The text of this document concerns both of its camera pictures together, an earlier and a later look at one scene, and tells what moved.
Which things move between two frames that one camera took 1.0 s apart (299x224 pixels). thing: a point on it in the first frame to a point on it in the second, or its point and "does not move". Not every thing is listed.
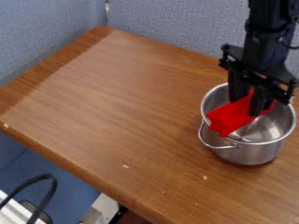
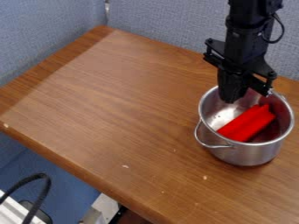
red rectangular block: (232, 115) to (247, 127)
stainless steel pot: (259, 142) does not move
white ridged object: (13, 213) does not move
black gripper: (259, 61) to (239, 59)
